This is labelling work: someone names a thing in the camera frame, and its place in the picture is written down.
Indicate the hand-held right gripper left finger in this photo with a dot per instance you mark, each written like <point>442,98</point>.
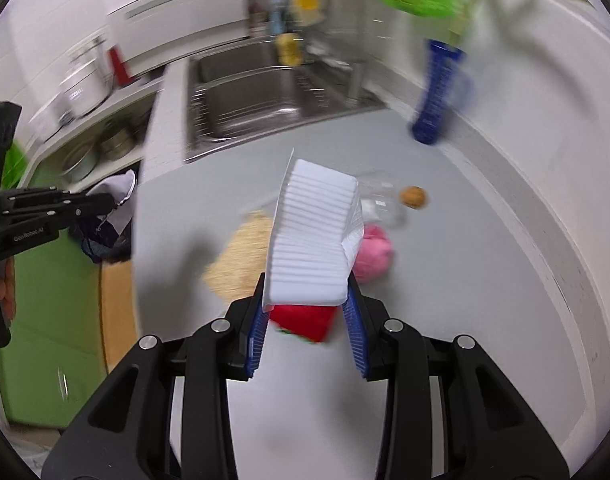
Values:
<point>255,340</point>

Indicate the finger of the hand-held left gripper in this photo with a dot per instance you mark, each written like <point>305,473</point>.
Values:
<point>35,194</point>
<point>85,205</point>

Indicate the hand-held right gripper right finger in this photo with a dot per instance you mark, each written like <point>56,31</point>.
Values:
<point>357,340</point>

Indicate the white ribbed plastic packet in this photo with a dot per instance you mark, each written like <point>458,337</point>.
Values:
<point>310,230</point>

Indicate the clear plastic bottle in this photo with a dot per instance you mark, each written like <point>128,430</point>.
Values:
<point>385,202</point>

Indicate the brown walnut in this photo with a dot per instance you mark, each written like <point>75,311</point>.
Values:
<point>415,197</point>

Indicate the person's left hand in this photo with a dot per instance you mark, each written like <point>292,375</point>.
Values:
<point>2,290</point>

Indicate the pale basin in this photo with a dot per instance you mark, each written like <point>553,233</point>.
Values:
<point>81,162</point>

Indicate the tan woven mat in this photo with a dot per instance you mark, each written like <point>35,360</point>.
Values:
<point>242,255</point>

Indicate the pink crumpled ball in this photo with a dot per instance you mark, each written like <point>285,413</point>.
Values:
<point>375,255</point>

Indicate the white rice cooker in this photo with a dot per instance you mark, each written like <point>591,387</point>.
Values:
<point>82,85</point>

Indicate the cardboard floor mat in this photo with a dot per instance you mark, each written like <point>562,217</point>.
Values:
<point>119,310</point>

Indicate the green cabinet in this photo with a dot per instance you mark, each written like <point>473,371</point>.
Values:
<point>50,330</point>

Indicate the red container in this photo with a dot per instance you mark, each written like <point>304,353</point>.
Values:
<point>120,65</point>

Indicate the stainless steel sink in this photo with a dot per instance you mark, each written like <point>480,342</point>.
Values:
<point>245,100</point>

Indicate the white kitchen appliance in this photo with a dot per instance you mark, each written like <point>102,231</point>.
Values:
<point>185,5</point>

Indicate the yellow sponge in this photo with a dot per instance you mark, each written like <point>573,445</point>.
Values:
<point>289,49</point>

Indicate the blue vase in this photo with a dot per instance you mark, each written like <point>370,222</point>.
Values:
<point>437,95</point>

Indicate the steel faucet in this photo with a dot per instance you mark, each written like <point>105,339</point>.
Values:
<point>357,80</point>

